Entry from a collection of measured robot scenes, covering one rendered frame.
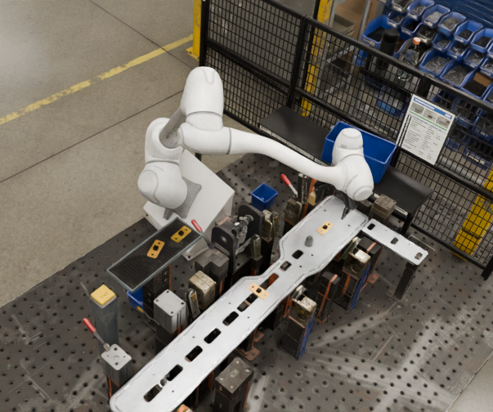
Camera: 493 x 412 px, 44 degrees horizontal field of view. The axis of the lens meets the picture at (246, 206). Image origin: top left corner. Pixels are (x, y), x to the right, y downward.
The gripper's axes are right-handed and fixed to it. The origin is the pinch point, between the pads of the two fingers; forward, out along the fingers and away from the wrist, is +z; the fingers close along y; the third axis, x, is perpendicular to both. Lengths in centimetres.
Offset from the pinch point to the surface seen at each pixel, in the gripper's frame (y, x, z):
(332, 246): 8.3, -6.4, 13.0
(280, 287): 5.2, -38.9, 12.9
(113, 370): -14, -109, 10
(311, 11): -124, 167, 24
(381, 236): 20.9, 13.6, 13.1
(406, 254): 34.3, 12.5, 13.1
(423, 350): 61, -2, 43
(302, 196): -13.6, -1.5, 2.1
